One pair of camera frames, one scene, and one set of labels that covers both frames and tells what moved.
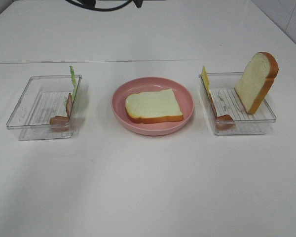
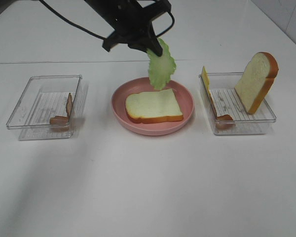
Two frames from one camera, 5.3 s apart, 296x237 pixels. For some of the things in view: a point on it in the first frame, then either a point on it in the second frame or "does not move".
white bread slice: x=255 y=80 does not move
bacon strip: x=223 y=122 does not move
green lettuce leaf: x=74 y=81 to x=161 y=68
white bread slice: x=153 y=106 does not move
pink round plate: x=183 y=95 does not move
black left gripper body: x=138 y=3 to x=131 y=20
